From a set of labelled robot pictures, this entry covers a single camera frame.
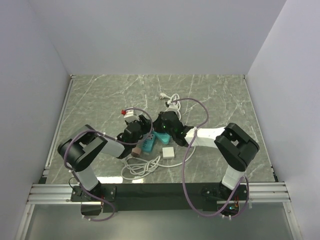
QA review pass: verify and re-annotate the brown cube charger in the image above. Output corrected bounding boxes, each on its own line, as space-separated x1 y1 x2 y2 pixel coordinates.
131 147 142 158

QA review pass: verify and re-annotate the white square charger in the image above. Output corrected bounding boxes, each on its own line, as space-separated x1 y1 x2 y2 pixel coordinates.
162 146 175 160

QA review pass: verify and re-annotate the teal triangular power strip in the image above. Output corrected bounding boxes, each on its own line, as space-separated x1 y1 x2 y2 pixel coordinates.
153 131 171 145

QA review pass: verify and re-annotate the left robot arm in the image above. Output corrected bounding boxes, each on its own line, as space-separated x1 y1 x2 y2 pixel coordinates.
57 114 152 201

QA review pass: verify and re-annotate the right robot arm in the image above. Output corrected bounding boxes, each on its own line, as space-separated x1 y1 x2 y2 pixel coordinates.
153 111 260 200

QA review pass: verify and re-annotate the teal rectangular power strip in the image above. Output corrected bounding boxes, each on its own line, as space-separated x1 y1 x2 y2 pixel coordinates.
141 133 156 153

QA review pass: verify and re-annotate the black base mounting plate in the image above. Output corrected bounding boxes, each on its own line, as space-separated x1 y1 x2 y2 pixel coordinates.
69 182 251 214

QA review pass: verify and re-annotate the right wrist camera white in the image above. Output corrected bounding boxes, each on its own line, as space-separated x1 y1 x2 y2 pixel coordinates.
166 100 180 112

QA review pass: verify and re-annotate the white coiled cable with plug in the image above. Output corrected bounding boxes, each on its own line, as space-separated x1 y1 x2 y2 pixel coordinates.
158 92 182 118

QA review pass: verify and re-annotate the white coiled teal strip cable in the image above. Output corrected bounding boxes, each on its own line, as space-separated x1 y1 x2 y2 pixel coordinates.
120 154 162 180

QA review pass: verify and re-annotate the white purple strip cable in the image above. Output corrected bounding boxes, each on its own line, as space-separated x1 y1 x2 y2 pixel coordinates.
157 147 196 169

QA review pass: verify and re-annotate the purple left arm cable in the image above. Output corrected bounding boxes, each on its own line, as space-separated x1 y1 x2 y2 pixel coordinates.
63 106 154 222

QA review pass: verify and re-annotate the aluminium left edge rail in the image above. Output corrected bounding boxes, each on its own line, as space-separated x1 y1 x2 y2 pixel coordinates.
41 74 75 178

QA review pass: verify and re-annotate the aluminium front rail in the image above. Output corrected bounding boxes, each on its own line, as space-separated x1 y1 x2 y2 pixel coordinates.
15 182 300 240

